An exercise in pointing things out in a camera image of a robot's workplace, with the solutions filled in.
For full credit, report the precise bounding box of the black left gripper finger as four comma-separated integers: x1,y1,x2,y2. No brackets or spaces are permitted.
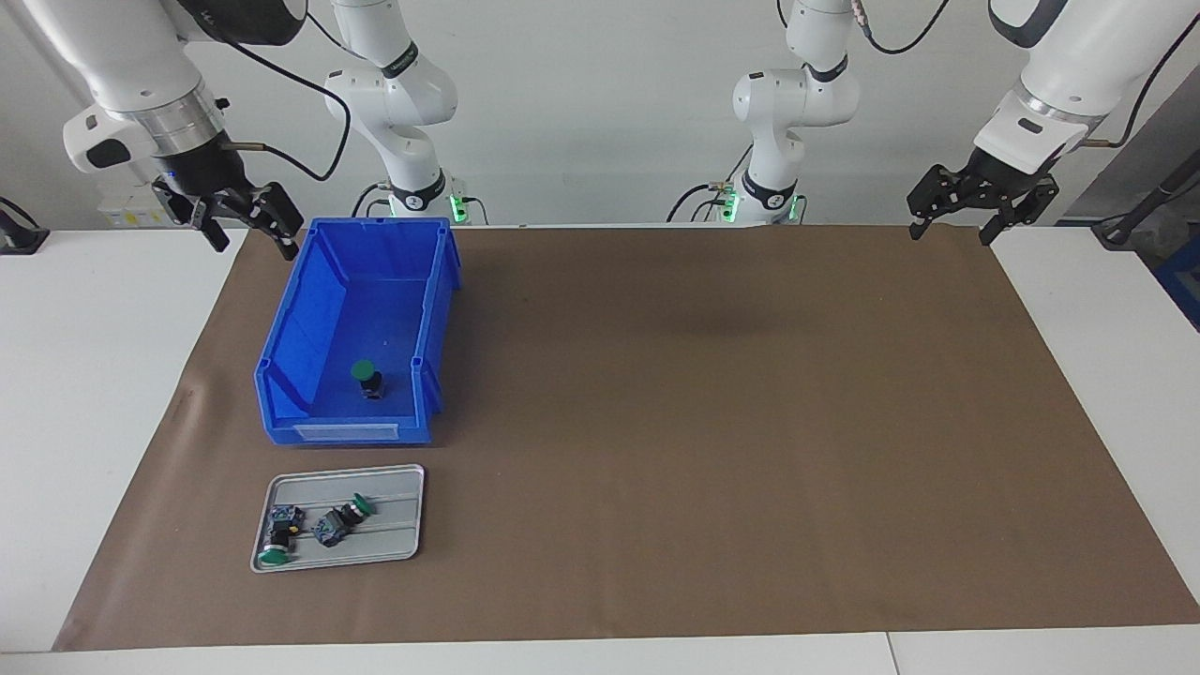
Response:
979,174,1061,248
906,164,974,243

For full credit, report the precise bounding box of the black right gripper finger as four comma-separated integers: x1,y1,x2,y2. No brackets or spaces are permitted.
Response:
152,178,232,252
228,183,306,262

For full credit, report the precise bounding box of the white power strip box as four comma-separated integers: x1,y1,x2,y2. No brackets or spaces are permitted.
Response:
98,183,203,229

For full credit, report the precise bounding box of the black stand pole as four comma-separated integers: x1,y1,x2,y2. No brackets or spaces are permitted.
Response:
1092,150,1200,250

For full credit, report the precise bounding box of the blue plastic storage bin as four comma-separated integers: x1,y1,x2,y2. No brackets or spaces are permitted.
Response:
253,217,463,447

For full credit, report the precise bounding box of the blue crate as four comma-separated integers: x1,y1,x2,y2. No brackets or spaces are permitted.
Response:
1155,234,1200,331

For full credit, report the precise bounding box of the grey metal tray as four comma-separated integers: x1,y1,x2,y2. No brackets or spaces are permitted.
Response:
249,464,426,575

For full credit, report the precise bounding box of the brown paper table mat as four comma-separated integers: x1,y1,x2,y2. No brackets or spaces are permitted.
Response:
52,225,1200,653

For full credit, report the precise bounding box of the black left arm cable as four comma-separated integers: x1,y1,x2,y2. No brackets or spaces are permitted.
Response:
848,0,1200,151

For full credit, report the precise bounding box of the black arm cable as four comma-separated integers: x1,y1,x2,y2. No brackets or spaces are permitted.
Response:
848,0,1200,151
220,9,353,182

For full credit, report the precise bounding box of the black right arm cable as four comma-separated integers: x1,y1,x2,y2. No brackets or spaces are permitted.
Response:
220,9,353,182

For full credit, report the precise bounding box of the black clamp mount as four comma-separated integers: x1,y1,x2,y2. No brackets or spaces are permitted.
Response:
0,197,50,256

